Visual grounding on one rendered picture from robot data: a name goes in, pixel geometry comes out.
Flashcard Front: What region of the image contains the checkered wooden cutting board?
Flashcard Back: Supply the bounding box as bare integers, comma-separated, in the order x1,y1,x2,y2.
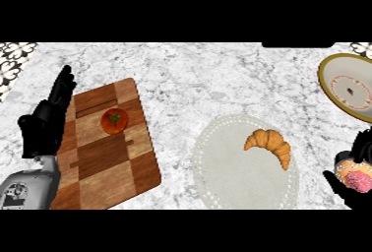
49,77,163,211

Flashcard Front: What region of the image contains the round white lace placemat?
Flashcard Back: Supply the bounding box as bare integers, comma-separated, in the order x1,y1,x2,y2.
191,113,302,211

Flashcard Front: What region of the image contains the golden croissant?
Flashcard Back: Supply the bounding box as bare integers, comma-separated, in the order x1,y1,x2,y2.
243,128,293,171

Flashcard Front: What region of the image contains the red tomato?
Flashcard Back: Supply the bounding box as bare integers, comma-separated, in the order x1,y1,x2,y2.
99,107,132,136

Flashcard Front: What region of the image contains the white gold-rimmed bowl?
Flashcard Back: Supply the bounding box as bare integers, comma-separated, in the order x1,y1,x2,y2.
318,52,372,124

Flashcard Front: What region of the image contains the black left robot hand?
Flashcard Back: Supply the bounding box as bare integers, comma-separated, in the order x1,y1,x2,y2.
18,64,79,159

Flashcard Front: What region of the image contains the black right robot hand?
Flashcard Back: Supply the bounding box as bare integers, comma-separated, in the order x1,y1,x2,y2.
324,128,372,211

